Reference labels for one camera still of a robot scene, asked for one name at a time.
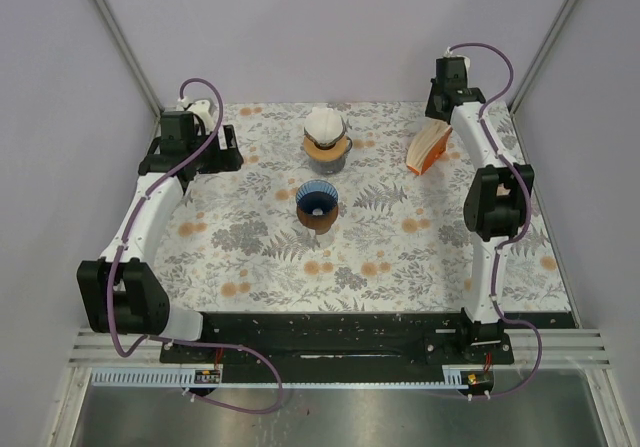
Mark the paper coffee filter pack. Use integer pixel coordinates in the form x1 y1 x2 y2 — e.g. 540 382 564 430
406 118 452 175

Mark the light wooden dripper ring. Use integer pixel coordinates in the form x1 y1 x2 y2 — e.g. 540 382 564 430
301 134 351 163

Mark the clear ribbed glass dripper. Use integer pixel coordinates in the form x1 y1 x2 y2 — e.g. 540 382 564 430
304 126 346 150

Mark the glass coffee server carafe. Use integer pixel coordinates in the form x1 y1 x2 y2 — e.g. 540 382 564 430
304 136 353 175

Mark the white paper coffee filter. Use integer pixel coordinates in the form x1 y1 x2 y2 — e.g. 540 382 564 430
304 107 345 128

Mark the dark wooden ring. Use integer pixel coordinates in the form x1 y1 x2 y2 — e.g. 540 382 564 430
295 204 341 236

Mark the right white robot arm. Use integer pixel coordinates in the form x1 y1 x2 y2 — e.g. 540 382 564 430
425 55 535 363

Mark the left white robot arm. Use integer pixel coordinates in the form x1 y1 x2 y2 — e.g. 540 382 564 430
76 99 243 362

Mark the floral patterned table mat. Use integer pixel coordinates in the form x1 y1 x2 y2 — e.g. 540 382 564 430
122 100 574 314

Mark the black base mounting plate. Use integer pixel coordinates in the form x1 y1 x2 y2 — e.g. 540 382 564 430
159 311 516 384

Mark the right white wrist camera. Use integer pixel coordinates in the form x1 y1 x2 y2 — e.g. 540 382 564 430
444 49 471 81

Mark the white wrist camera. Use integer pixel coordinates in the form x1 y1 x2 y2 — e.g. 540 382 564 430
177 97 217 132
444 49 471 81

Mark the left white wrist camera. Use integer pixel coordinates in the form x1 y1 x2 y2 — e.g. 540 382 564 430
177 97 217 132

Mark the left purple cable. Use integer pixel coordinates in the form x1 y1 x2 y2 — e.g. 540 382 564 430
108 77 284 414

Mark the purple cable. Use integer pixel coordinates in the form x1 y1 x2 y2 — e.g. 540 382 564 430
108 77 284 414
447 42 545 402

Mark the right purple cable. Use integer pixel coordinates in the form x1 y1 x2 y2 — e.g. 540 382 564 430
447 42 545 402

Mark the white slotted cable duct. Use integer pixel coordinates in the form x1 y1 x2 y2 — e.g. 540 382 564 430
91 367 469 391

